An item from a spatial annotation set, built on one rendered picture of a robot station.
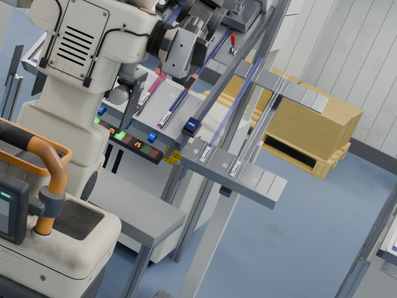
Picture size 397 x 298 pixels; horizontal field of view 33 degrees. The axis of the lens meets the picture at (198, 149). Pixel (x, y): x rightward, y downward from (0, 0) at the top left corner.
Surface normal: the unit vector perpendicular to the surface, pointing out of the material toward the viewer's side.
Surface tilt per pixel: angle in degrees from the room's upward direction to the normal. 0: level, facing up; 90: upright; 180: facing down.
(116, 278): 0
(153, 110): 44
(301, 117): 90
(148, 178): 90
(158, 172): 90
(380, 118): 90
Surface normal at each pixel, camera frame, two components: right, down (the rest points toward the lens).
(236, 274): 0.35, -0.87
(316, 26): -0.36, 0.22
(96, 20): -0.16, 0.17
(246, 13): 0.00, -0.48
